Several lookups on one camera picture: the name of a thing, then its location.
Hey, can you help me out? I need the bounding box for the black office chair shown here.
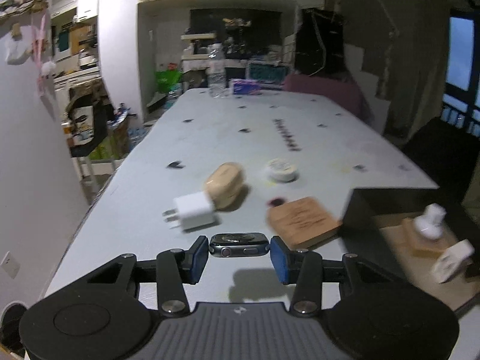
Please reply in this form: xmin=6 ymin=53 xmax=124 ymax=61
xmin=401 ymin=117 xmax=479 ymax=216

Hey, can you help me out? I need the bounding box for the green shopping bag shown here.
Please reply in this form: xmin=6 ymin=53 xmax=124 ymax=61
xmin=154 ymin=69 xmax=182 ymax=94

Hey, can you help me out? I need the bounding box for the white wall socket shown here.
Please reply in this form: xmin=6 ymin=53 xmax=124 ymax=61
xmin=1 ymin=251 xmax=20 ymax=280

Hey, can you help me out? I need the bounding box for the small white plug charger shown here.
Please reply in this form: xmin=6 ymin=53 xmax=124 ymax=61
xmin=163 ymin=192 xmax=216 ymax=231

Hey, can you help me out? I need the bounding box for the pink upholstered chair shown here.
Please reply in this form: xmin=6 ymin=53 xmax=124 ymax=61
xmin=283 ymin=74 xmax=374 ymax=125

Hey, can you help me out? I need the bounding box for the white round tape tin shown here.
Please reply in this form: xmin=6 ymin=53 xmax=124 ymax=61
xmin=265 ymin=158 xmax=299 ymax=183

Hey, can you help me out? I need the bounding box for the black cardboard box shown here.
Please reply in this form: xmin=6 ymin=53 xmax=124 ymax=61
xmin=339 ymin=189 xmax=479 ymax=318

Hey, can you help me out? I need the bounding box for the clear water bottle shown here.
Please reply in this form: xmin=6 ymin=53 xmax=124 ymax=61
xmin=208 ymin=43 xmax=226 ymax=98

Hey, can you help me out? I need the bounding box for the blue tissue pack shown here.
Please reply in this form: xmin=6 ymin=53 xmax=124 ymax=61
xmin=229 ymin=79 xmax=262 ymax=96

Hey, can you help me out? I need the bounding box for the square wooden coaster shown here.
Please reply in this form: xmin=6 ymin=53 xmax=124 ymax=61
xmin=401 ymin=218 xmax=458 ymax=258

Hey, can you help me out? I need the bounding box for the black chair with bag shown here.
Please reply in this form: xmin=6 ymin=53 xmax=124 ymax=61
xmin=65 ymin=78 xmax=113 ymax=194

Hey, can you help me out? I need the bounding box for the teal poizon sign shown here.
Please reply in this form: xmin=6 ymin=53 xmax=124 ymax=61
xmin=246 ymin=61 xmax=290 ymax=86

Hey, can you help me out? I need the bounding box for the carved wooden coaster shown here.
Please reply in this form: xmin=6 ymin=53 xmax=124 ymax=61
xmin=267 ymin=197 xmax=342 ymax=250

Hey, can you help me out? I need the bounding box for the large white charger block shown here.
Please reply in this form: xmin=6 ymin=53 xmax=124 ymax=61
xmin=430 ymin=240 xmax=475 ymax=284

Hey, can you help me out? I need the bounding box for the black smartwatch body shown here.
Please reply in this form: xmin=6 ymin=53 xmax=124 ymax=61
xmin=208 ymin=232 xmax=270 ymax=258

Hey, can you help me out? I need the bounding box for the white suction knob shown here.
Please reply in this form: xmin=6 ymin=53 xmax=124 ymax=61
xmin=413 ymin=203 xmax=446 ymax=241

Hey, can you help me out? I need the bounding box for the beige earbuds case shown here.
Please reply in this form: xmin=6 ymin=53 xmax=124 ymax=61
xmin=203 ymin=162 xmax=245 ymax=210

